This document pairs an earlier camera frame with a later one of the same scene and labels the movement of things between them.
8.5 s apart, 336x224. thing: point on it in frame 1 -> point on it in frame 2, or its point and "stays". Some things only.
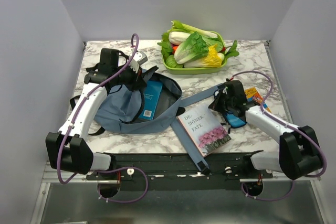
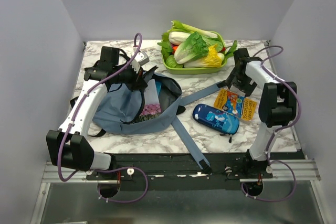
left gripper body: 129,77 stays
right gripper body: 222,103 -> 241,81
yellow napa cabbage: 212,60 stays
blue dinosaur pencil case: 230,101 -> 216,119
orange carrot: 175,49 stays
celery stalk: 180,26 stays
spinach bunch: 233,51 stays
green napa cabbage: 192,48 stays
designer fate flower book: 208,132 -> 151,108
